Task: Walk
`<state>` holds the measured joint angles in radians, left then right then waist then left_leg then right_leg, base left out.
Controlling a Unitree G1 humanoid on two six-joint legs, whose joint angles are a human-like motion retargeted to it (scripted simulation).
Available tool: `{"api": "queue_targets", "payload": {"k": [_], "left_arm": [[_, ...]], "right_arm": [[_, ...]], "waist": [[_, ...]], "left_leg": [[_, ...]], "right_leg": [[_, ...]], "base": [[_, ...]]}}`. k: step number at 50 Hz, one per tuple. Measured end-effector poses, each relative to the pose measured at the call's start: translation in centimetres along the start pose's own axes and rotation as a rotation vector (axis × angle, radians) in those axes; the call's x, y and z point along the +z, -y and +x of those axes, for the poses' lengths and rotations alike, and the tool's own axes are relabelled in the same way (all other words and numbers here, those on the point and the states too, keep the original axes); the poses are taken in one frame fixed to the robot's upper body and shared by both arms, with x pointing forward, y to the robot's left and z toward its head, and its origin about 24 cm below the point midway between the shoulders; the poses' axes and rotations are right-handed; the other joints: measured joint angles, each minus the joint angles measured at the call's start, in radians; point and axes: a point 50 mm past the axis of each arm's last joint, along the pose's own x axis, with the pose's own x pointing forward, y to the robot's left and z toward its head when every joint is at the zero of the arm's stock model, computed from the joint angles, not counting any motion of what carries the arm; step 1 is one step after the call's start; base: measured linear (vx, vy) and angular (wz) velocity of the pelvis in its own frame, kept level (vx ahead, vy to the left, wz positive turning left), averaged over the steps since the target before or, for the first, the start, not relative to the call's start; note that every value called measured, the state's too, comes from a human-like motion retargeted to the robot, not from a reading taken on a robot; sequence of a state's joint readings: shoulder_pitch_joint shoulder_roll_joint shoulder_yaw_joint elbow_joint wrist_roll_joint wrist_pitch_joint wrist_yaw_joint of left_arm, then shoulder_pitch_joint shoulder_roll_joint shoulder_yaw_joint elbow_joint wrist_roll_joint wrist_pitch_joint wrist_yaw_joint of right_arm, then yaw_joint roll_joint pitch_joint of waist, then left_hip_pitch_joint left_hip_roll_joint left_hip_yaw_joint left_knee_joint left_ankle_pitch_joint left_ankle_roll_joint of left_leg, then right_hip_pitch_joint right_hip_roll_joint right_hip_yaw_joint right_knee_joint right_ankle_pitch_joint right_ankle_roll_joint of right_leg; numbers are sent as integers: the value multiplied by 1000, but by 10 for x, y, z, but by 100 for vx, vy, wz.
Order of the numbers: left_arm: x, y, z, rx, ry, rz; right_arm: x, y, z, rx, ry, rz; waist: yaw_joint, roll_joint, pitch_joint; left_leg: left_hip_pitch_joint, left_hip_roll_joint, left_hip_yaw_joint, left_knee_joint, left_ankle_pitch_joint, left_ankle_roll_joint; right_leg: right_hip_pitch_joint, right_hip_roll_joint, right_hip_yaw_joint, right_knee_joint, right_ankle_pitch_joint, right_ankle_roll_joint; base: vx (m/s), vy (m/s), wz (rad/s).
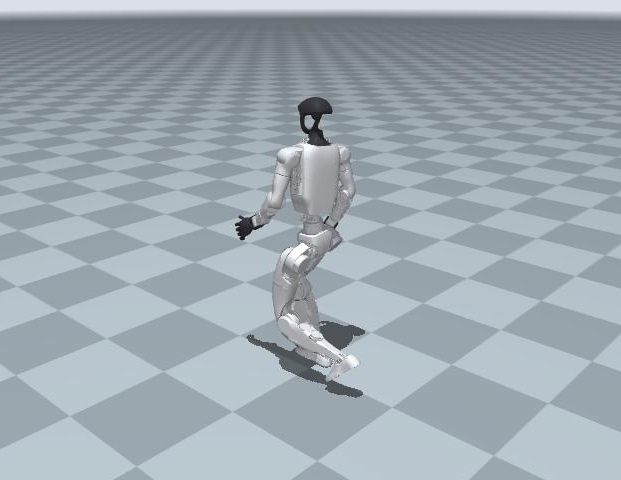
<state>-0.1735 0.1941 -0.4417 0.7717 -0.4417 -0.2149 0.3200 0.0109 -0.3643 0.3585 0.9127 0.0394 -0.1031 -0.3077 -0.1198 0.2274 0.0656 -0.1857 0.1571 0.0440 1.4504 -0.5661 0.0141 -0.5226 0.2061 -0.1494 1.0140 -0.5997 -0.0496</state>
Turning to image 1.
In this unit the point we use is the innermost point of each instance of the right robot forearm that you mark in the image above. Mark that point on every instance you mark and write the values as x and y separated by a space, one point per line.
338 211

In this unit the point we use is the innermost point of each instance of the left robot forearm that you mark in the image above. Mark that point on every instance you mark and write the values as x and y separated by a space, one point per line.
265 213

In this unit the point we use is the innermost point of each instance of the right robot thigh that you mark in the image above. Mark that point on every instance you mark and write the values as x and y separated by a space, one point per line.
303 289

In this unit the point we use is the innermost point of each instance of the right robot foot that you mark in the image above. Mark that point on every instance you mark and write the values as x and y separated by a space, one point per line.
312 356

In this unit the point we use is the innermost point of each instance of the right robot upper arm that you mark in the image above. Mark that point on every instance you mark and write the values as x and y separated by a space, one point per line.
347 190

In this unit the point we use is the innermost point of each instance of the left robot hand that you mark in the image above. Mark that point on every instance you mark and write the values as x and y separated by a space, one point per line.
245 227

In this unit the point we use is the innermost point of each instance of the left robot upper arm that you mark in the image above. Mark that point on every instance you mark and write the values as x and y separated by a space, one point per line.
286 160

